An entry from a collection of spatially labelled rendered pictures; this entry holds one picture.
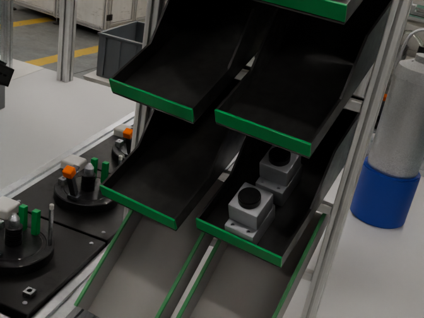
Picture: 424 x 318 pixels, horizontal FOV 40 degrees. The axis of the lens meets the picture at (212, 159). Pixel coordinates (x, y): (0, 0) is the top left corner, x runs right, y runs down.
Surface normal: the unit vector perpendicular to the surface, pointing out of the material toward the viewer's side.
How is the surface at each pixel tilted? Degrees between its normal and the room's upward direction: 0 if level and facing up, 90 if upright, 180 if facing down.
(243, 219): 115
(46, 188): 0
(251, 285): 45
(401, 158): 90
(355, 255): 0
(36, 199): 0
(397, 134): 90
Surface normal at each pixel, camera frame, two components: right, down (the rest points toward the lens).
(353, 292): 0.16, -0.89
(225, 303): -0.25, -0.42
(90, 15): -0.49, 0.30
